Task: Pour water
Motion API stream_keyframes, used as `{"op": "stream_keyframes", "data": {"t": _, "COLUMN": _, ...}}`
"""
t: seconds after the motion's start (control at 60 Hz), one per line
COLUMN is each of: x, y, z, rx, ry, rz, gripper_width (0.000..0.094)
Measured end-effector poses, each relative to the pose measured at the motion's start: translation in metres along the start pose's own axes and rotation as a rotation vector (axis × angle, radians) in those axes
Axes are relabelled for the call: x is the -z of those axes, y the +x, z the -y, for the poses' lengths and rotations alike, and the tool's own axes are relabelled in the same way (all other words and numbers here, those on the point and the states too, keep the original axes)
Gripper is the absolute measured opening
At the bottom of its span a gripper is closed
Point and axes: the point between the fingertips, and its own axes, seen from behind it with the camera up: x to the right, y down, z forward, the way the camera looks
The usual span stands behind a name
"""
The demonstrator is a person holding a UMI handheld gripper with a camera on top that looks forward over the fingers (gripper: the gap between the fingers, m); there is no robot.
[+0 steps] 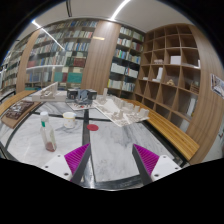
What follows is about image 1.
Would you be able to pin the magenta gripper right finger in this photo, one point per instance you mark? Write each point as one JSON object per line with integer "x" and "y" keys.
{"x": 151, "y": 166}

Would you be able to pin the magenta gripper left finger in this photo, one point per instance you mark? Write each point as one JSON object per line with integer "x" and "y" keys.
{"x": 70, "y": 166}

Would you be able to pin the clear plastic water bottle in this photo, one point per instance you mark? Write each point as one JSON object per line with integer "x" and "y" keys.
{"x": 47, "y": 132}

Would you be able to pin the wooden curved bench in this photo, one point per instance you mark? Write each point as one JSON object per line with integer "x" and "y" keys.
{"x": 182, "y": 142}

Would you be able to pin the red round coaster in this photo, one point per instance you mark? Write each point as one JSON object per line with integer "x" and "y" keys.
{"x": 92, "y": 127}

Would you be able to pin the white paper cup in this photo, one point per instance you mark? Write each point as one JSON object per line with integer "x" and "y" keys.
{"x": 69, "y": 119}

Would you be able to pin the dark grey building model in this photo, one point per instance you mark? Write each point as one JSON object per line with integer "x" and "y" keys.
{"x": 79, "y": 99}

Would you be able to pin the white model on board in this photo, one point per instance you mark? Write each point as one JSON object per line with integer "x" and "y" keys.
{"x": 50, "y": 93}

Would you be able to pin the dark brown relief model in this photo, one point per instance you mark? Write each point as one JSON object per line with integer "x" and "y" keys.
{"x": 18, "y": 109}

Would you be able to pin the wooden cubby shelf unit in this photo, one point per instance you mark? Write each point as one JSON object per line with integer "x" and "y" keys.
{"x": 169, "y": 76}

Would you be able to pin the middle tall bookshelf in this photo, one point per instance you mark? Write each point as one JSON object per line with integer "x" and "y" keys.
{"x": 125, "y": 64}

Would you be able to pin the left large bookshelf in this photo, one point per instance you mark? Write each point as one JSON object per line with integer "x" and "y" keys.
{"x": 59, "y": 54}

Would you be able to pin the poster on right wall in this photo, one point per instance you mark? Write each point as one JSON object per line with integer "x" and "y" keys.
{"x": 217, "y": 85}

